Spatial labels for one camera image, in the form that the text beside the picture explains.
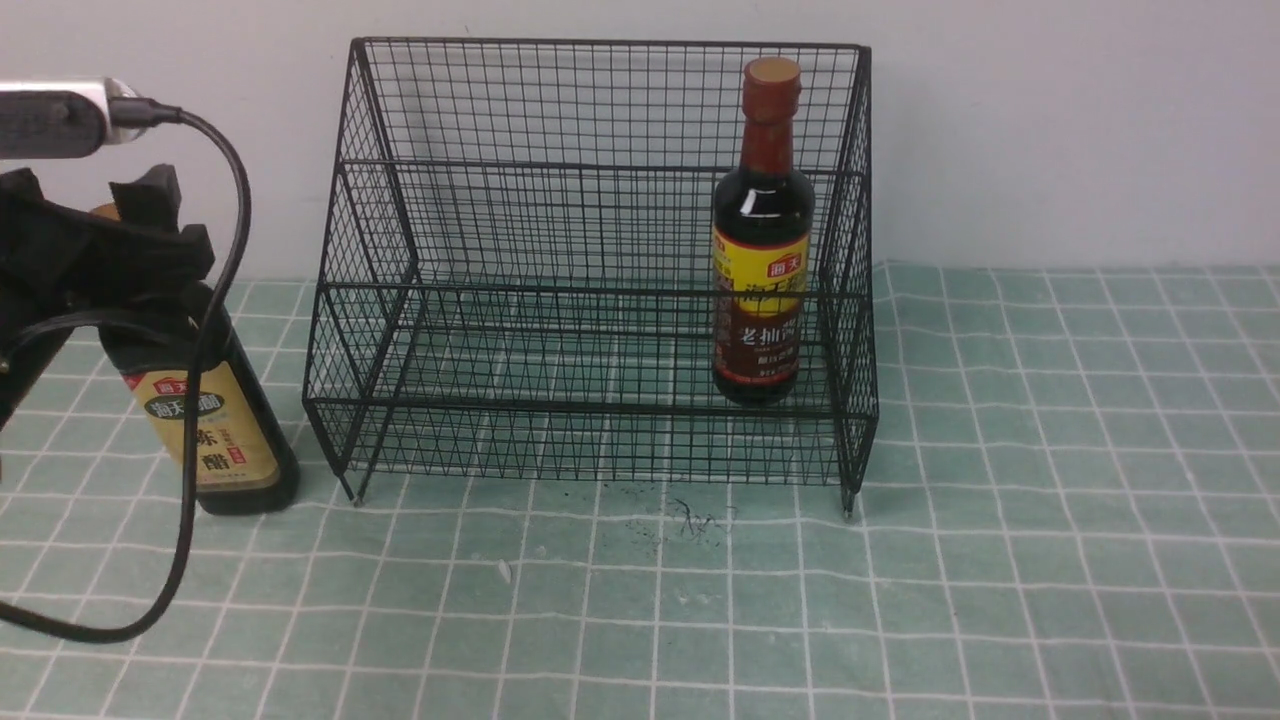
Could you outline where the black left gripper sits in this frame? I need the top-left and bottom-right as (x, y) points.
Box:
(1, 164), (215, 421)

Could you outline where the vinegar bottle gold cap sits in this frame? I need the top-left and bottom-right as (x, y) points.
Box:
(88, 202), (301, 516)

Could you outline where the soy sauce bottle red cap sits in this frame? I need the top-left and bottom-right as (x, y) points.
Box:
(710, 56), (815, 407)

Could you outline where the green checkered tablecloth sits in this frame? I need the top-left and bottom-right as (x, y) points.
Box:
(3, 264), (1277, 719)

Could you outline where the black cable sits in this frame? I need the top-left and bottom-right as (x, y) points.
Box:
(0, 97), (252, 644)

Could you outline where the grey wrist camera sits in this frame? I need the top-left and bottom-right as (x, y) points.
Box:
(1, 77), (145, 161)

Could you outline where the black wire mesh shelf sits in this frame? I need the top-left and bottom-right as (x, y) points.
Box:
(302, 37), (879, 515)

